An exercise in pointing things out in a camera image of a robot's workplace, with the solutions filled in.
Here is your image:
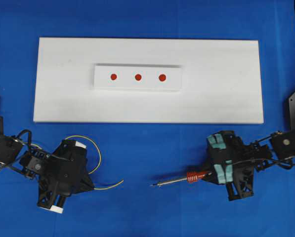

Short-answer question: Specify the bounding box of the black camera cable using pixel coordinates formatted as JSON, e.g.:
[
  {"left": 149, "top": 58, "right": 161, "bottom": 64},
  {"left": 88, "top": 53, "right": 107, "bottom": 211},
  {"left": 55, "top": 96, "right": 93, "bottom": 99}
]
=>
[{"left": 16, "top": 129, "right": 71, "bottom": 162}]

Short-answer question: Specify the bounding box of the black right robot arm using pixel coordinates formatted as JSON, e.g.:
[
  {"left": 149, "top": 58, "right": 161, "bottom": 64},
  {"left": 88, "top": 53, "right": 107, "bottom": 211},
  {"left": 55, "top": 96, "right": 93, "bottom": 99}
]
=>
[{"left": 201, "top": 92, "right": 295, "bottom": 201}]

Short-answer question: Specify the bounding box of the blue table cloth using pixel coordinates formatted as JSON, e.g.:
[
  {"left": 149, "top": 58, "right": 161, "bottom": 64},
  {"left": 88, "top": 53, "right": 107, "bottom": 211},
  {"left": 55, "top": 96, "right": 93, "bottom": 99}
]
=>
[{"left": 0, "top": 0, "right": 295, "bottom": 237}]

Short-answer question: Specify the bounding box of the yellow solder wire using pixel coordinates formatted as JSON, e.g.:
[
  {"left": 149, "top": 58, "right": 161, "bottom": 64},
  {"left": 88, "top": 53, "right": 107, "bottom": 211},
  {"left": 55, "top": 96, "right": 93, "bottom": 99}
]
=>
[{"left": 0, "top": 135, "right": 125, "bottom": 191}]

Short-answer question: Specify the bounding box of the red handled soldering iron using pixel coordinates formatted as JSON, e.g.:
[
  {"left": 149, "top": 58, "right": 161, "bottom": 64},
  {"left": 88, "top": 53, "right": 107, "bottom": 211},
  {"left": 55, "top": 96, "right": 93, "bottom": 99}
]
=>
[{"left": 151, "top": 171, "right": 212, "bottom": 187}]

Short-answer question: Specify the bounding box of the red dot mark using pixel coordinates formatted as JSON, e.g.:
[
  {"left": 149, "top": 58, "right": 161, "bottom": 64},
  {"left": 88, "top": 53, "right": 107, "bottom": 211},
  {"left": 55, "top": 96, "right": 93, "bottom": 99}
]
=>
[
  {"left": 134, "top": 74, "right": 142, "bottom": 81},
  {"left": 110, "top": 74, "right": 118, "bottom": 80},
  {"left": 159, "top": 74, "right": 167, "bottom": 82}
]

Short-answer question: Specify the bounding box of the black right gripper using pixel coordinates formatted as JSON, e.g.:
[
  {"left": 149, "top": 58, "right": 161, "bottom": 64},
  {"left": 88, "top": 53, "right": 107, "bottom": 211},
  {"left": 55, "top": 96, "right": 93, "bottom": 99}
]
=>
[{"left": 203, "top": 131, "right": 271, "bottom": 201}]

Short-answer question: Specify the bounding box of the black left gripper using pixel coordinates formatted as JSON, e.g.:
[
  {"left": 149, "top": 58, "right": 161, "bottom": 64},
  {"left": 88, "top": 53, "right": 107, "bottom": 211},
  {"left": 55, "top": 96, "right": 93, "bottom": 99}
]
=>
[{"left": 20, "top": 140, "right": 94, "bottom": 213}]

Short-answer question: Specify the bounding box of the small raised white plate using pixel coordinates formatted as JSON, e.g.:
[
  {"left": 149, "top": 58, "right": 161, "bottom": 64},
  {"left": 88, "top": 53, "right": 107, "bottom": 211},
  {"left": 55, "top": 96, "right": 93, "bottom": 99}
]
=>
[{"left": 94, "top": 64, "right": 182, "bottom": 91}]

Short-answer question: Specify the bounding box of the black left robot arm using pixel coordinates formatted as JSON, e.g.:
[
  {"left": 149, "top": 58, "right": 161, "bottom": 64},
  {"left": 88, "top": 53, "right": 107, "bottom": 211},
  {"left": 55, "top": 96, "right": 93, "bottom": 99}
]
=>
[{"left": 0, "top": 117, "right": 94, "bottom": 213}]

